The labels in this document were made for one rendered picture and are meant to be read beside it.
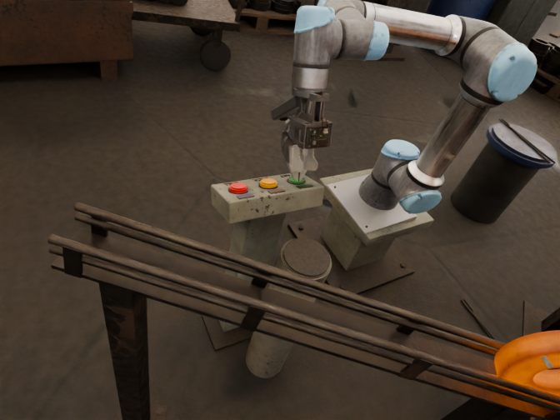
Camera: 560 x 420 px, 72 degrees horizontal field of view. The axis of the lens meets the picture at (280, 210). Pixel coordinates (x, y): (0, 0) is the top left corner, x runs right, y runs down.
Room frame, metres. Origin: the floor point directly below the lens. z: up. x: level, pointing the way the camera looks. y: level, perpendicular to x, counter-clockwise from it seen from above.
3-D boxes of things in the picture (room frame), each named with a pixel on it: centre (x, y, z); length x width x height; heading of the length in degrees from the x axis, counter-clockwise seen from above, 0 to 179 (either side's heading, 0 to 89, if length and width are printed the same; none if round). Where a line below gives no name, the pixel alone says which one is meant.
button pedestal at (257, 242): (0.69, 0.04, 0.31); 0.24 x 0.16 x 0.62; 128
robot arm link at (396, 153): (1.15, -0.33, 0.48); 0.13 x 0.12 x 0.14; 26
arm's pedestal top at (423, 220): (1.17, -0.33, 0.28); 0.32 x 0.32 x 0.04; 40
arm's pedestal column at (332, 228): (1.17, -0.33, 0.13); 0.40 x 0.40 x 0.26; 40
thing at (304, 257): (0.59, -0.09, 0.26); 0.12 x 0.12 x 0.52
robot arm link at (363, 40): (0.87, -0.05, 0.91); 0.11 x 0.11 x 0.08; 26
